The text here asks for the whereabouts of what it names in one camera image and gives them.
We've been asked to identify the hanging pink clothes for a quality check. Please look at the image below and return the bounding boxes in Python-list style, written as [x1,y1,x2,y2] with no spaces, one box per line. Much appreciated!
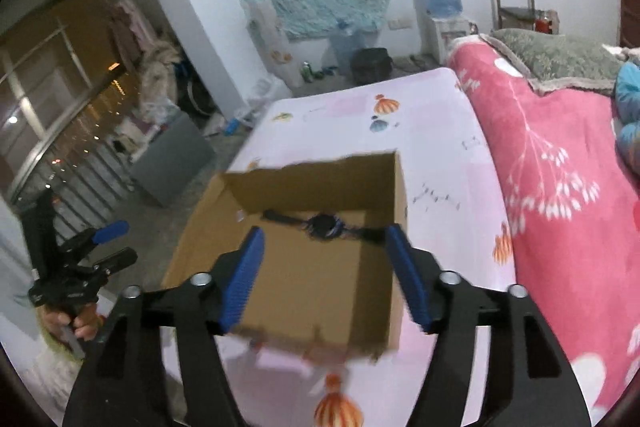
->
[111,0,151,62]

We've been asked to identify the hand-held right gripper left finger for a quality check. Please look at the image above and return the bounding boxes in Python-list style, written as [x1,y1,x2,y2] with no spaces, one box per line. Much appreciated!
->
[62,227,266,427]

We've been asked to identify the cardboard box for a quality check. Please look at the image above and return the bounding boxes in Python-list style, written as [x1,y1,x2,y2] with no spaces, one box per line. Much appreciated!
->
[161,151,408,365]

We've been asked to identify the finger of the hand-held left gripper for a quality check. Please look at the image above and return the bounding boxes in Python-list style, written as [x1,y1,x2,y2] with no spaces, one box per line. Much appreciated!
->
[57,221,130,260]
[75,248,138,278]

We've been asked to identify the light blue garment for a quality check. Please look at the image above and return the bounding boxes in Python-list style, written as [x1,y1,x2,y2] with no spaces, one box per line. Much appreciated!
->
[612,59,640,168]

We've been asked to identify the red object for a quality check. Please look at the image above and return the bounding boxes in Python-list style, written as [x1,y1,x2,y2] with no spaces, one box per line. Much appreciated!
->
[535,9,558,35]

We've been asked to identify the person's left forearm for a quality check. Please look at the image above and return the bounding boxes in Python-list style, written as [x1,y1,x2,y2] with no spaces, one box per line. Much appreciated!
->
[20,324,88,408]

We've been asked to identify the person's left hand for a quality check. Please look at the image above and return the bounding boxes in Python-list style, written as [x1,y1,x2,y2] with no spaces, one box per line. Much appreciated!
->
[42,302,103,343]

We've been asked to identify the dark spoked wheel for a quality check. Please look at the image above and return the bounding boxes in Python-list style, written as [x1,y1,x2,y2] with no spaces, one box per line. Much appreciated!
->
[175,59,216,115]

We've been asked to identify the white water dispenser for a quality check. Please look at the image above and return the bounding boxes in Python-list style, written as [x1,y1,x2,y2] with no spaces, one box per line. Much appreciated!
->
[417,14,478,62]

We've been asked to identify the white narrow cabinet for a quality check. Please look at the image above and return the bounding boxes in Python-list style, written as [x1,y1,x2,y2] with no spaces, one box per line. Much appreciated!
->
[247,2,296,90]

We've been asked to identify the wooden chair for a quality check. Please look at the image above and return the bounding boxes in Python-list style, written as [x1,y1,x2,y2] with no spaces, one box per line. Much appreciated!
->
[490,0,538,32]

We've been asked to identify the black smartwatch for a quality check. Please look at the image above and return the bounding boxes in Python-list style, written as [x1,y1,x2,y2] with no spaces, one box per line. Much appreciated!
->
[261,209,396,245]

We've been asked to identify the clear water jug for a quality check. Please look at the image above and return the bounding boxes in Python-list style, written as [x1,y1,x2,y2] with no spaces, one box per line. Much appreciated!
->
[327,21,368,68]

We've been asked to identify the black bin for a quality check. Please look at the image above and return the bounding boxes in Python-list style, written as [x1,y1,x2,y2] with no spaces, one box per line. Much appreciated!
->
[350,48,393,82]

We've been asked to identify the pink floral blanket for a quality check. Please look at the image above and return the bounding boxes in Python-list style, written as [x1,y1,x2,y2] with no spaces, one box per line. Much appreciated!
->
[446,34,640,425]

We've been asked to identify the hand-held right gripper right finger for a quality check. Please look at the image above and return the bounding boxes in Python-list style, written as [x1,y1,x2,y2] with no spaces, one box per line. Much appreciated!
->
[385,224,593,427]

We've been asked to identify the grey-green quilted pillow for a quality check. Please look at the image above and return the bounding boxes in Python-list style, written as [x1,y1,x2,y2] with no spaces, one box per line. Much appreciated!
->
[480,28,626,96]

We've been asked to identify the large window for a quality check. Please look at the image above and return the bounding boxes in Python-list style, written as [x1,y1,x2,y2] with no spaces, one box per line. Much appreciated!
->
[0,0,141,208]

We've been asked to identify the grey cabinet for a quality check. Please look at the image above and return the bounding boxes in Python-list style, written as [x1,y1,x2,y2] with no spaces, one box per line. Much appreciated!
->
[131,113,217,208]

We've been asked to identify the pile of clothes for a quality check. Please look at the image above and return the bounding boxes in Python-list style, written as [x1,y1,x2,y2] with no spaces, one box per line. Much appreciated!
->
[137,42,183,128]

